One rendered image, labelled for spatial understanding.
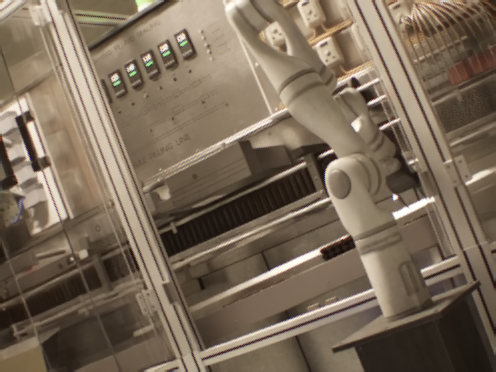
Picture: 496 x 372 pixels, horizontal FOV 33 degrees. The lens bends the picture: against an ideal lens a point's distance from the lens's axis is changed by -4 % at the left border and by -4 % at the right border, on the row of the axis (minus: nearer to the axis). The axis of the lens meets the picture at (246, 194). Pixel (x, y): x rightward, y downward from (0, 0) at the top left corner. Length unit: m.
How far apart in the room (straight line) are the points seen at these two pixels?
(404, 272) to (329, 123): 0.33
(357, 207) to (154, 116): 1.45
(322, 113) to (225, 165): 0.74
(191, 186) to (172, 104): 0.54
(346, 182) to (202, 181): 0.86
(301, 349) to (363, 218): 0.97
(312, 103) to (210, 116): 1.18
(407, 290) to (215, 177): 0.92
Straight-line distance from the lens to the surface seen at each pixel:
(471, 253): 1.97
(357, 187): 1.62
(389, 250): 1.63
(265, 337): 2.20
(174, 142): 2.92
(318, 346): 2.51
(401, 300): 1.63
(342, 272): 2.15
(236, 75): 2.79
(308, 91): 1.69
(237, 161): 2.36
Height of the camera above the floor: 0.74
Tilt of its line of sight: 5 degrees up
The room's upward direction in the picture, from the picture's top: 22 degrees counter-clockwise
